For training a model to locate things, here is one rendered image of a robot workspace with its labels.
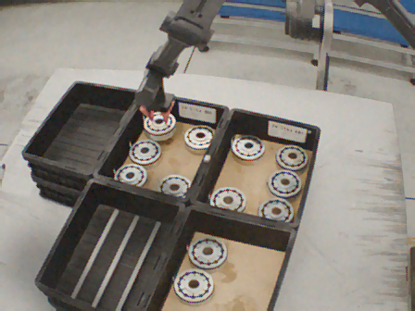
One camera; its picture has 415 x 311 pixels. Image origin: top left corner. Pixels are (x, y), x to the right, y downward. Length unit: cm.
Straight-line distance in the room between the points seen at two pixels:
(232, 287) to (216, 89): 97
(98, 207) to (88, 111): 45
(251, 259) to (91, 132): 73
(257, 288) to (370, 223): 51
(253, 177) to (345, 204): 35
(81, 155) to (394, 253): 111
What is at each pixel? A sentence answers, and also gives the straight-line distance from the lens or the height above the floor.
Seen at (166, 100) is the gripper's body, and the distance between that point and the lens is 145.
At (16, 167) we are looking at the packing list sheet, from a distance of 183.
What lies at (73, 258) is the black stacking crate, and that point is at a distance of 133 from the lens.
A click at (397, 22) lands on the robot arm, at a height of 149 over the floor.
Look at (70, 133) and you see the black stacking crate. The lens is 167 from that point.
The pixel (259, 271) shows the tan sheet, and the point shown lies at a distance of 126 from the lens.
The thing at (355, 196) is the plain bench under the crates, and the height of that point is 70.
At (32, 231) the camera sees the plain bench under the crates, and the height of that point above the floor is 70.
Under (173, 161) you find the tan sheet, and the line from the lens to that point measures 149.
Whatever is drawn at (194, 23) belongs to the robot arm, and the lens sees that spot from 98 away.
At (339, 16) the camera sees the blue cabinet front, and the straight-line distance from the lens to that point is 318.
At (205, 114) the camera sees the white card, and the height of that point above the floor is 89.
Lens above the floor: 193
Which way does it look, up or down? 47 degrees down
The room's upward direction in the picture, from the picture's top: 2 degrees counter-clockwise
